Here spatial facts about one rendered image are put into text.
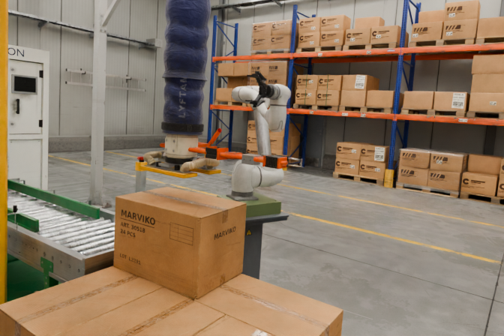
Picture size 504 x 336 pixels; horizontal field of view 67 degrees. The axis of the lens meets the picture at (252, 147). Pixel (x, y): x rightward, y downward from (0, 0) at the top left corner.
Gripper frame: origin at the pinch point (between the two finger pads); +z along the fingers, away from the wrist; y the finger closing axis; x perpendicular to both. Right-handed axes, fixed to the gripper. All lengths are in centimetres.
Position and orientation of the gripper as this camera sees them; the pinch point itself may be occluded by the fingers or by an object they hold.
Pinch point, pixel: (249, 88)
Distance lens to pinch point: 210.7
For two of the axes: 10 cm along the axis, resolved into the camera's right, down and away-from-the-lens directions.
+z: -5.6, 0.4, -8.2
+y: -0.6, 9.9, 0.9
